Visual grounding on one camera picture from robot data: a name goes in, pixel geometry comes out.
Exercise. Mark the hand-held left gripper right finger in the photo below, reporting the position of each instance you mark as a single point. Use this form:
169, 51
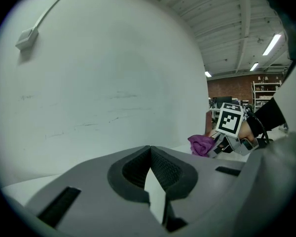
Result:
204, 181

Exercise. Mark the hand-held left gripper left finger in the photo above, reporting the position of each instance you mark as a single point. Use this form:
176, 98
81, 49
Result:
93, 194

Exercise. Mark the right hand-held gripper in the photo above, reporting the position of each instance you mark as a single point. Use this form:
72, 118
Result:
229, 122

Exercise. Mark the purple cloth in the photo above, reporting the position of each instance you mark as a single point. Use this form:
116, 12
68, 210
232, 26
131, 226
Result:
201, 144

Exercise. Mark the person's right forearm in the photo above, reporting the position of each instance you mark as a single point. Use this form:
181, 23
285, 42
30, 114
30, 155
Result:
269, 115

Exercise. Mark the white oval table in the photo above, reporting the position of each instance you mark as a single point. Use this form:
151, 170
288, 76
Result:
22, 189

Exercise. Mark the person's right hand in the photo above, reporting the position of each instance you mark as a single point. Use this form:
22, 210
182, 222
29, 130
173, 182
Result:
245, 131

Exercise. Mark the white shelf unit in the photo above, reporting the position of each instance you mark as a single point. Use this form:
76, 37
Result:
265, 95

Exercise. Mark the long ceiling light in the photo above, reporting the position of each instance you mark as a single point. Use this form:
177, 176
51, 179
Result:
254, 67
208, 74
271, 44

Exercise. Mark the white wall junction box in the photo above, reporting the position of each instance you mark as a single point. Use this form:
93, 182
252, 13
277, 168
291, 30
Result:
26, 39

